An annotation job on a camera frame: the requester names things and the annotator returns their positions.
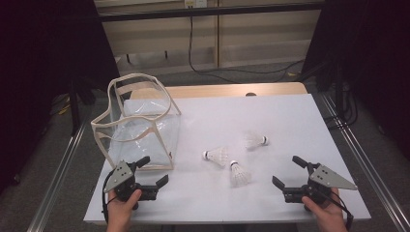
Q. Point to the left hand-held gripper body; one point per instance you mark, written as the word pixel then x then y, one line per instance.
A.
pixel 124 175

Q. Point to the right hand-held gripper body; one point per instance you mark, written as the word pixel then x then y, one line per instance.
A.
pixel 325 179

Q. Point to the clear bag with beige trim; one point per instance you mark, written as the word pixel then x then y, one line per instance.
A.
pixel 138 151

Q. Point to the white shuttlecock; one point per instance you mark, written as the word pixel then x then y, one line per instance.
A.
pixel 239 175
pixel 253 140
pixel 217 156

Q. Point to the person's right hand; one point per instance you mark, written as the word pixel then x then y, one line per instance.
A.
pixel 327 214

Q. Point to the person's left hand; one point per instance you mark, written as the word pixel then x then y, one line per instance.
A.
pixel 121 211

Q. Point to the white table mat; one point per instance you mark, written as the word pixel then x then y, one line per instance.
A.
pixel 209 199

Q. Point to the black metal stand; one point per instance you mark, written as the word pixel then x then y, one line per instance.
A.
pixel 74 112
pixel 338 93

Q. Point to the dark round table grommet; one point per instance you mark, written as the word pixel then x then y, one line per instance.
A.
pixel 250 94

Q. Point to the dark curtain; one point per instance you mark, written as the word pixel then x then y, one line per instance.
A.
pixel 32 80
pixel 380 64

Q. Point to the metal floor rail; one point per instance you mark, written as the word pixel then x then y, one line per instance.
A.
pixel 364 164
pixel 53 193

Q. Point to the white wall socket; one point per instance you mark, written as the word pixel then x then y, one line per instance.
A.
pixel 199 3

